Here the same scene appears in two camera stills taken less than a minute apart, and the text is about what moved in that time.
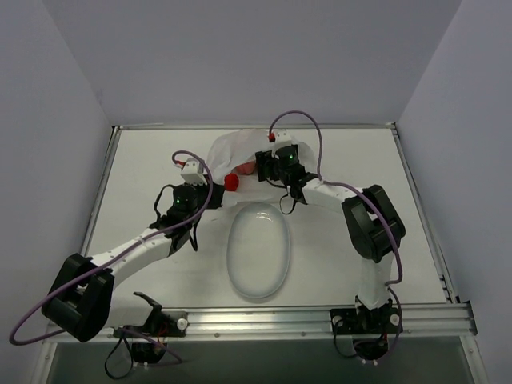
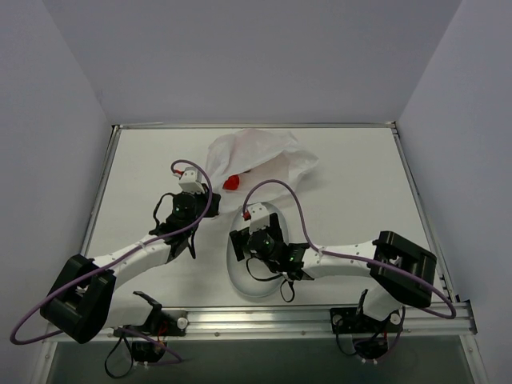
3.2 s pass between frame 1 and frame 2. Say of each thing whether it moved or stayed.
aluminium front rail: stayed
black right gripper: moved
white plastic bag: stayed
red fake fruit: stayed
